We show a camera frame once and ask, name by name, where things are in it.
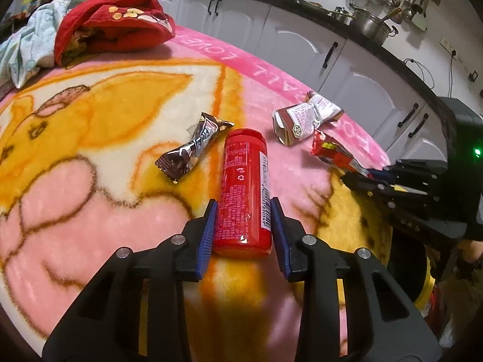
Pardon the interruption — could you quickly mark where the yellow trash bin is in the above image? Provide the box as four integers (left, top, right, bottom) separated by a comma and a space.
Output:
411, 260, 453, 348

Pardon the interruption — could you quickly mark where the small steel pot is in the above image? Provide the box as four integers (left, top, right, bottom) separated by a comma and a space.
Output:
328, 7, 353, 23

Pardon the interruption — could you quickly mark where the white kitchen cabinet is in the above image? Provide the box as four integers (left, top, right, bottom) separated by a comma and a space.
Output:
151, 0, 449, 159

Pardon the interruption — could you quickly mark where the light blue cloth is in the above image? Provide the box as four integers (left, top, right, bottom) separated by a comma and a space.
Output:
0, 0, 82, 89

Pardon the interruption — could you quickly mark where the person's right hand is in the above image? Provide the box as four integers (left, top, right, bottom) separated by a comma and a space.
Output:
455, 239, 483, 283

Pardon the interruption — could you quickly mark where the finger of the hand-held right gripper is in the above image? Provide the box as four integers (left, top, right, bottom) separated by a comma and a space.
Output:
368, 160, 448, 186
341, 175, 431, 212

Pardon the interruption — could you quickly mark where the red candy wrapper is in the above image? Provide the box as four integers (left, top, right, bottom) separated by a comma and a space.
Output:
310, 128, 372, 177

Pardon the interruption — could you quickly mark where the red patterned cloth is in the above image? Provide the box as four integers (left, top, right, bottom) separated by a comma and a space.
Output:
54, 0, 177, 69

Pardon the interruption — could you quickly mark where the red plastic bottle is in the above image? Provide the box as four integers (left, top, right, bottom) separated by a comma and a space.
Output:
212, 128, 273, 259

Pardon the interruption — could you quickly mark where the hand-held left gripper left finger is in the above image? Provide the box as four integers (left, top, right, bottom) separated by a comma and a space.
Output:
41, 199, 219, 362

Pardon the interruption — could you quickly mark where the crumpled brown white carton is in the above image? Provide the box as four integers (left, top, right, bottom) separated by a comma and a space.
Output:
272, 91, 345, 147

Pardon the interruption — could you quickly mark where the brown silver snack wrapper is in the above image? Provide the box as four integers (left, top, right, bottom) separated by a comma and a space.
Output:
155, 112, 235, 185

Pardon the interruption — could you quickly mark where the large steel pot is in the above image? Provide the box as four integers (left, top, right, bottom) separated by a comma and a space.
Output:
349, 7, 398, 45

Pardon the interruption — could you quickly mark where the pink printed blanket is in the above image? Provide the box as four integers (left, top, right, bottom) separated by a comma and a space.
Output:
0, 26, 427, 362

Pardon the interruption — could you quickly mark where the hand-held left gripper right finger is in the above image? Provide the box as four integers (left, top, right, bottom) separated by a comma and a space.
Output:
269, 196, 442, 362

